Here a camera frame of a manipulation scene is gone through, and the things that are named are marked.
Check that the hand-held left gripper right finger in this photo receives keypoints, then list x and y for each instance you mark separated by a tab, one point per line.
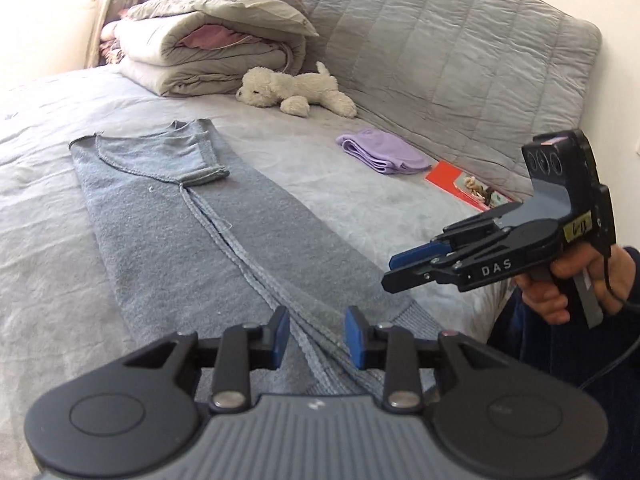
356	340

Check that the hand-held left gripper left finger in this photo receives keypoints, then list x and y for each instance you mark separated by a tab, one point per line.
280	340

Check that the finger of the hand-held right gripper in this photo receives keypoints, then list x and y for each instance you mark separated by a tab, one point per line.
417	256
417	276

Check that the grey knitted cat-print sweater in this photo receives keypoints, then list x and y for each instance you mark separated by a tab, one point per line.
160	240

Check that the pile of pink clothes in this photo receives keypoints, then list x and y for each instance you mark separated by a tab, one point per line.
111	40

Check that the person's right hand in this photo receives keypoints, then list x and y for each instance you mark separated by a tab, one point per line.
547	302

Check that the red picture book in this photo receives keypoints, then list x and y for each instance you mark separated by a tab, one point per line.
465	185

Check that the folded purple cloth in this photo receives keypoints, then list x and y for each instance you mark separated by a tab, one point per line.
385	152

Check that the person's dark clothing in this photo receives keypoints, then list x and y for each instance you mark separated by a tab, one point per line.
550	360

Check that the grey quilted headboard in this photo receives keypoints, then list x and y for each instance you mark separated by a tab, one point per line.
450	60

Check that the white plush dog toy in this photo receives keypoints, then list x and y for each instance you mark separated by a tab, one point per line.
295	90

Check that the folded grey pink quilt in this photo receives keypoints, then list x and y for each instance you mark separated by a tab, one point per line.
210	60

